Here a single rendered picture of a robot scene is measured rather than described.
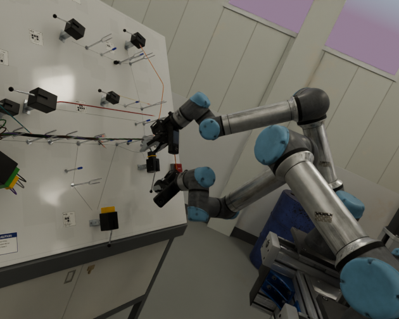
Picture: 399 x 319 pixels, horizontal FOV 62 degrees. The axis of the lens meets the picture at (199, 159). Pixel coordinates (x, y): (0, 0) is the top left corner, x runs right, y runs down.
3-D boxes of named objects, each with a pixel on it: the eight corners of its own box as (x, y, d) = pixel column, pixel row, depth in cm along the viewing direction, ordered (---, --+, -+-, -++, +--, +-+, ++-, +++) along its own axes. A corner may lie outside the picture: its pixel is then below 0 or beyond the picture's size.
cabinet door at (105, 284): (145, 295, 181) (173, 233, 173) (56, 338, 135) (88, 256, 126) (142, 292, 182) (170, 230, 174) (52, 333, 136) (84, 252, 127)
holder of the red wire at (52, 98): (-3, 87, 101) (17, 76, 95) (37, 104, 112) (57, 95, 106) (-7, 102, 99) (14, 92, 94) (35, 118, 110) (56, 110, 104)
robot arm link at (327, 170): (325, 225, 134) (292, 92, 125) (316, 212, 149) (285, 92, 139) (356, 218, 133) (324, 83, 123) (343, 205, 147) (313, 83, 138)
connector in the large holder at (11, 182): (6, 168, 90) (15, 165, 88) (15, 174, 92) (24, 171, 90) (-6, 185, 87) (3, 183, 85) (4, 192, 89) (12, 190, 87)
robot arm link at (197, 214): (220, 222, 120) (220, 192, 123) (196, 219, 114) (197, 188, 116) (205, 223, 126) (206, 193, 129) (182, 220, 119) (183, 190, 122)
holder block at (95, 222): (91, 249, 120) (111, 248, 115) (88, 214, 122) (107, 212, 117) (101, 246, 124) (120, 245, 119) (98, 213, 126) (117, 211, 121)
